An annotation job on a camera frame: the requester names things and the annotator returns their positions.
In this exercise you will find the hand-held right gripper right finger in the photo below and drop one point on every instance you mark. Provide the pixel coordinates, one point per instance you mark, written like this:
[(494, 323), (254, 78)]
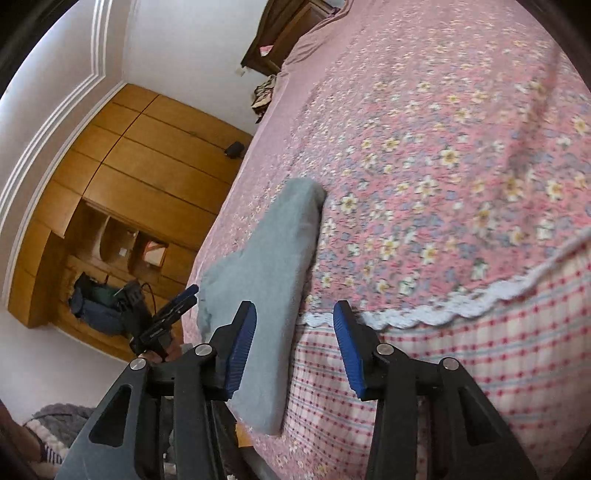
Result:
[(348, 350)]

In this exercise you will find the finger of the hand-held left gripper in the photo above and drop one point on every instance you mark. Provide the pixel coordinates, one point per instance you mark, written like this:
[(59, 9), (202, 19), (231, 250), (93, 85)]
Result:
[(181, 308), (188, 292)]

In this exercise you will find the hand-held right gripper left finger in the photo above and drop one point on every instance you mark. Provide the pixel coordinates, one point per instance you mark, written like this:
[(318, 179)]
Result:
[(240, 350)]

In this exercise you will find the grey-blue pants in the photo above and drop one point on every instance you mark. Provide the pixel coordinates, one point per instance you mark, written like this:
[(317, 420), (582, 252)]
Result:
[(272, 286)]

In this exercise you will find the person's left hand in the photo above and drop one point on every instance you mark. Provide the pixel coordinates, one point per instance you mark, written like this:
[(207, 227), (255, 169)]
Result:
[(171, 353)]

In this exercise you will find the blue bag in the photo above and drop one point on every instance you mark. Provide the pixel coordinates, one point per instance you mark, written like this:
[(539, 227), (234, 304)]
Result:
[(94, 307)]

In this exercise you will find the pink box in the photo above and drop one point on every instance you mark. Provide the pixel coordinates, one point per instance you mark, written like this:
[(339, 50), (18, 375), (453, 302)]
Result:
[(154, 252)]

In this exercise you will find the wooden wardrobe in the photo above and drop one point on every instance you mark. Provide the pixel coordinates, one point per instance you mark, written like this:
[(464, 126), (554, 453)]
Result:
[(138, 175)]

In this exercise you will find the grey fluffy clothing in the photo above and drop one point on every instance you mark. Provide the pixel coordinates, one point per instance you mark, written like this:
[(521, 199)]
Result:
[(60, 420)]

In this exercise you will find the small black device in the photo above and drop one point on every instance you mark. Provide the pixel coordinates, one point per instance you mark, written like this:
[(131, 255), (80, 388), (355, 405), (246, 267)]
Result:
[(234, 150)]

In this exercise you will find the pile of patterned clothes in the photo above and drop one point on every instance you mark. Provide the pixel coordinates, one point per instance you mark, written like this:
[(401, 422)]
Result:
[(264, 97)]

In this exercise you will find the pink floral bedspread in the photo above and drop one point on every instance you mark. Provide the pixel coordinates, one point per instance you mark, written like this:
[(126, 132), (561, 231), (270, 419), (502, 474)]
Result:
[(438, 161)]

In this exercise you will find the small pink item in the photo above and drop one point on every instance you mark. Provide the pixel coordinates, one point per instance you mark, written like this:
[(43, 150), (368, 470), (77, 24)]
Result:
[(266, 50)]

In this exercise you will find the dark wooden headboard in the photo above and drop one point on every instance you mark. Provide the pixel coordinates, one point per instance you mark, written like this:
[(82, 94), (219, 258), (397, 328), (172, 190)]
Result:
[(286, 32)]

